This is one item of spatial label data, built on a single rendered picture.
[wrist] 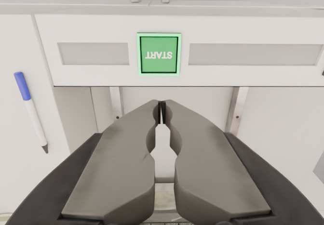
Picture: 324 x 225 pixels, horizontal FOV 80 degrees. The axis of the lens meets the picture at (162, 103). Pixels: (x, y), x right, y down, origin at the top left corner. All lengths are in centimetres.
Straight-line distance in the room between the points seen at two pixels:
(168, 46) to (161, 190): 41
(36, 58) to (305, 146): 64
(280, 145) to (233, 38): 41
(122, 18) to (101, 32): 3
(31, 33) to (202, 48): 21
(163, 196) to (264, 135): 31
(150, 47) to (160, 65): 3
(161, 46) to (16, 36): 18
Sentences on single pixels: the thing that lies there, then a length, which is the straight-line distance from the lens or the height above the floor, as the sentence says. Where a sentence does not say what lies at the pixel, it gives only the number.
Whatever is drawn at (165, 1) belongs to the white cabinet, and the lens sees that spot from 60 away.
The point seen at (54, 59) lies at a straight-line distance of 30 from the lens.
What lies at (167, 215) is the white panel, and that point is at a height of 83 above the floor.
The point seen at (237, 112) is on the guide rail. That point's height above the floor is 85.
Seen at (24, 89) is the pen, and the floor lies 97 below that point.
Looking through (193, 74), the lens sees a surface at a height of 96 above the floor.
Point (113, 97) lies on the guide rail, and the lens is 42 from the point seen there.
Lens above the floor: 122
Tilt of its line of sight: 61 degrees down
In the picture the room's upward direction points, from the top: 177 degrees clockwise
